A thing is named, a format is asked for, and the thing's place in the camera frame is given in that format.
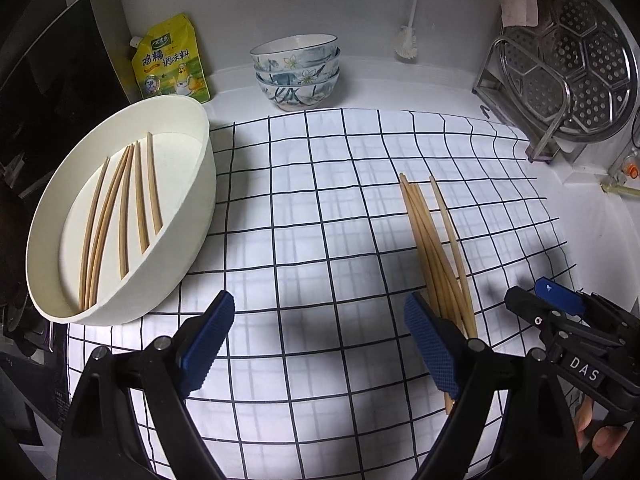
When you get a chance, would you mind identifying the white black grid mat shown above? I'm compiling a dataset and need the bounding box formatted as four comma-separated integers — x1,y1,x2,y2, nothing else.
65,107,581,480

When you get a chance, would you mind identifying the pile of wooden chopsticks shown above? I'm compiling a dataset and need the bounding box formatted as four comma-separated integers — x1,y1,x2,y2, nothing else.
398,172,478,416
78,131,164,311

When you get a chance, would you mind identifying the gas valve fitting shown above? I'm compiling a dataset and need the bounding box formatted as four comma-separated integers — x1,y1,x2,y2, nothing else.
607,149,640,184

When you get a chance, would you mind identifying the person's right hand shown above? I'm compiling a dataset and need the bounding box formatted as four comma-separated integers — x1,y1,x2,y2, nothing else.
574,399,631,462

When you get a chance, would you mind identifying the white round basin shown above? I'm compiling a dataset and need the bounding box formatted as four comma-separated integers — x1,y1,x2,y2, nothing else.
26,95,217,326

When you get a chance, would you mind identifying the white dish brush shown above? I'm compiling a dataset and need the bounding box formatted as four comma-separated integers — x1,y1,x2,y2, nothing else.
392,0,422,61

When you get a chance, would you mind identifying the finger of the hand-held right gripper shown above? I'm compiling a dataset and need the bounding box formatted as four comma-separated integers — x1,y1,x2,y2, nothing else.
504,287,558,333
534,278,628,328

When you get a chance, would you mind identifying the yellow seasoning pouch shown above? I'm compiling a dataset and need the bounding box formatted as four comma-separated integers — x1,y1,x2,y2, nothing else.
129,14,211,106

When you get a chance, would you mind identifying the steel dish rack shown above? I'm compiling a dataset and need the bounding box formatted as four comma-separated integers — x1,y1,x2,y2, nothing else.
472,37,571,162

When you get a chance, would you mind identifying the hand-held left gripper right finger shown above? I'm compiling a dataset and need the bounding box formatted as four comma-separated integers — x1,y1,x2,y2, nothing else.
404,293,583,480

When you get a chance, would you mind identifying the small steel steamer plate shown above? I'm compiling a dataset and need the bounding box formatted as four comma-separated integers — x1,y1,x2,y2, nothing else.
500,36,573,136

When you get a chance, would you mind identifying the large steel steamer plate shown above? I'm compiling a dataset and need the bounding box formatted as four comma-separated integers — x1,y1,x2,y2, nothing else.
500,0,640,147

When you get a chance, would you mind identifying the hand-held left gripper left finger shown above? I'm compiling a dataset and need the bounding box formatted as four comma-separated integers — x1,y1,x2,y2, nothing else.
56,290,236,480

